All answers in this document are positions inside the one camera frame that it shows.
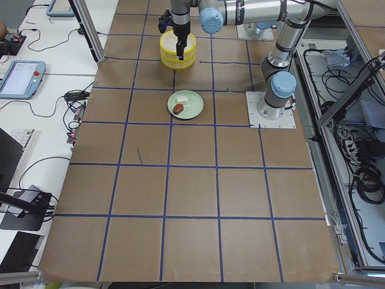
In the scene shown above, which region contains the light green plate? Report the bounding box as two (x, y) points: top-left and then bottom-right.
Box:
(167, 90), (204, 120)

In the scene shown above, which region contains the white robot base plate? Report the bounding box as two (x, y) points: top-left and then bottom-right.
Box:
(246, 92), (296, 129)

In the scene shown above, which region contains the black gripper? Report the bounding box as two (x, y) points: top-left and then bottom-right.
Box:
(173, 22), (190, 61)

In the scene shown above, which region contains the yellow bamboo steamer top layer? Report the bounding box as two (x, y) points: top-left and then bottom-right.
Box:
(159, 30), (197, 56)

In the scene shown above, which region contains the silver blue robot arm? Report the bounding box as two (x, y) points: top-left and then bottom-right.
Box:
(158, 0), (337, 120)

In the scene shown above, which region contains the white bun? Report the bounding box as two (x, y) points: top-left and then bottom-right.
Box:
(176, 95), (188, 105)

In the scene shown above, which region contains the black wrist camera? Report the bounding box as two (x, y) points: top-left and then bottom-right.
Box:
(158, 10), (173, 34)

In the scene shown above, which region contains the yellow bamboo steamer layer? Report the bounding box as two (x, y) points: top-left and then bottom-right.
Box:
(161, 54), (196, 70)
(159, 30), (197, 56)

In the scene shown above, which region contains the brown bun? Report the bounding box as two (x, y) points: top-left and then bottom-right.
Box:
(173, 104), (184, 115)

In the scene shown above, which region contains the black power adapter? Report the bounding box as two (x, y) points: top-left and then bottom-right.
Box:
(64, 91), (90, 102)

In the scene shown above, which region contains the black cable bundle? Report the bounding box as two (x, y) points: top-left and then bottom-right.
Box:
(348, 141), (385, 211)

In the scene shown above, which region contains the yellow bamboo steamer bottom layer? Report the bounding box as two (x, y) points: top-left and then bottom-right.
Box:
(161, 54), (196, 70)

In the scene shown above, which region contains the aluminium frame post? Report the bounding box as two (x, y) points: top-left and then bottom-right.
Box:
(69, 0), (105, 64)

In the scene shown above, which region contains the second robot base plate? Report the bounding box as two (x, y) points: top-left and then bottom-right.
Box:
(236, 21), (275, 42)

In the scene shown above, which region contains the blue teach pendant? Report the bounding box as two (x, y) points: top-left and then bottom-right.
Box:
(1, 60), (46, 100)
(46, 0), (78, 17)

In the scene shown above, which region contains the black camera stand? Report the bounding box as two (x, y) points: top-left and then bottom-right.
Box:
(1, 185), (52, 231)

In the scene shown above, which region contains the white keyboard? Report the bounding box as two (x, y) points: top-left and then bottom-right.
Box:
(10, 128), (36, 151)

